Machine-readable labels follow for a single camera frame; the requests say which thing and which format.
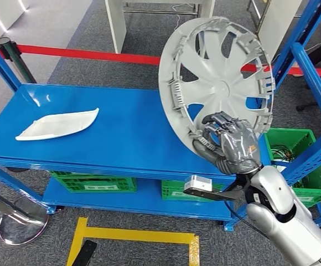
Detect blue metal shelf rack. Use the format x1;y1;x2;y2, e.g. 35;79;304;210
0;0;321;232

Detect white curved plastic part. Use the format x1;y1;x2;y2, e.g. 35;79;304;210
15;107;100;142

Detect large open green crate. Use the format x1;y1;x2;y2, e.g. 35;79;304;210
264;127;321;208

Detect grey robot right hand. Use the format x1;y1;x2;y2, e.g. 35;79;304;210
192;111;262;176

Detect dark stanchion post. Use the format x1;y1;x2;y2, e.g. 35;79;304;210
0;37;37;85

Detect white cabinet panel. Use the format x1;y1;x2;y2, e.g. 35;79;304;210
257;0;304;62

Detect grey plastic wheel hubcap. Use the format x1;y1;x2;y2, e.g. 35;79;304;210
158;16;276;157

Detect metal frame legs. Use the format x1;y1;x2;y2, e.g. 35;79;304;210
246;0;272;34

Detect green plastic crate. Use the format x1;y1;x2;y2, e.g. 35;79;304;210
49;170;137;194
161;180;225;202

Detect chrome stanchion with round base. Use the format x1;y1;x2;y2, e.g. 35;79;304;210
0;183;50;246

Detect black cable bundle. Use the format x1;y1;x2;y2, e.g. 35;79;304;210
270;144;297;162

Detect white floor cable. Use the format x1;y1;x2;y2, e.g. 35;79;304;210
173;3;197;30

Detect black office chair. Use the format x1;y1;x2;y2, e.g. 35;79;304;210
296;73;321;112

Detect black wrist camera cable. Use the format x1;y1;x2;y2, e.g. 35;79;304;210
223;199;269;239

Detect white desk with metal bar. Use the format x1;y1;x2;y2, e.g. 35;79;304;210
105;0;215;55

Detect long red barrier belt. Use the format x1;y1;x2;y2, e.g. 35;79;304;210
17;44;321;79

